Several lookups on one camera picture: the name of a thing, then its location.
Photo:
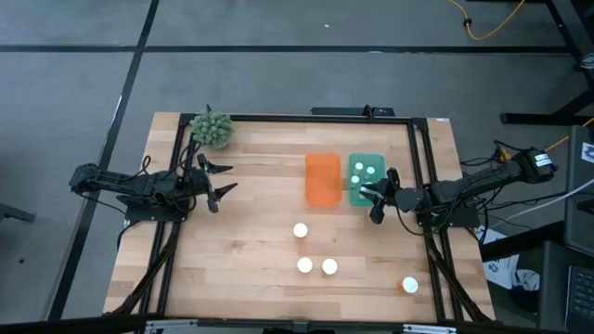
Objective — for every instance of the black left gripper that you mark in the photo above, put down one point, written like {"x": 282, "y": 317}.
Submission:
{"x": 199, "y": 183}

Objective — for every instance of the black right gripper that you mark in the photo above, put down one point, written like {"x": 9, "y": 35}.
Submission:
{"x": 408, "y": 199}

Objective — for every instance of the teal medicine bottle white cap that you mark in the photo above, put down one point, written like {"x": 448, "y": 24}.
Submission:
{"x": 355, "y": 179}

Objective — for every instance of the yellow-green medicine bottle white cap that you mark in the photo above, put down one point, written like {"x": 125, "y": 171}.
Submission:
{"x": 358, "y": 165}

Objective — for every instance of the orange medicine bottle white cap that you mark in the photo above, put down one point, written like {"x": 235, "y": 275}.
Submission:
{"x": 300, "y": 230}
{"x": 409, "y": 285}
{"x": 304, "y": 265}
{"x": 329, "y": 266}

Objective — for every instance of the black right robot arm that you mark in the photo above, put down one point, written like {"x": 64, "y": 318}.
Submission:
{"x": 487, "y": 178}

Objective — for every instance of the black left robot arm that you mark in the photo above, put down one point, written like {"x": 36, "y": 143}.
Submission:
{"x": 120, "y": 178}

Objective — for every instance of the green translucent plastic bin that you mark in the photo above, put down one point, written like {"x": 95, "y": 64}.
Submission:
{"x": 378, "y": 160}

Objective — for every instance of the orange translucent plastic bin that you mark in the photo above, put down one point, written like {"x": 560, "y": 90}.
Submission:
{"x": 323, "y": 181}

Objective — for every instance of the green potted artificial plant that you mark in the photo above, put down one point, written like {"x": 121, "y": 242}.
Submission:
{"x": 211, "y": 130}

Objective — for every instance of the black box behind table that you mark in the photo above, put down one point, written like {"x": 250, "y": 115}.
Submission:
{"x": 343, "y": 111}

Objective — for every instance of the white printed paper bag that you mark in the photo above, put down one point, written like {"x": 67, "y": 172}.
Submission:
{"x": 499, "y": 269}

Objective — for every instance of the black chair foot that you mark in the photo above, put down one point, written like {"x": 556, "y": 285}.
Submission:
{"x": 16, "y": 212}

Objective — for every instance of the black computer keyboard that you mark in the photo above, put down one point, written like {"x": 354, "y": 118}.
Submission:
{"x": 582, "y": 297}

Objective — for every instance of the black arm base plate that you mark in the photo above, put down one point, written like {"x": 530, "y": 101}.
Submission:
{"x": 155, "y": 211}
{"x": 452, "y": 218}

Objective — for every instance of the black aluminium table frame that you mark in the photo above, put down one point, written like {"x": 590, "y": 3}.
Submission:
{"x": 278, "y": 118}

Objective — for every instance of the metal camera mount bar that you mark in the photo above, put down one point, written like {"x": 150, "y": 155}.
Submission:
{"x": 297, "y": 327}

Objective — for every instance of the black desk leg frame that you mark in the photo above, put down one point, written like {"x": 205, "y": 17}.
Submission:
{"x": 533, "y": 119}

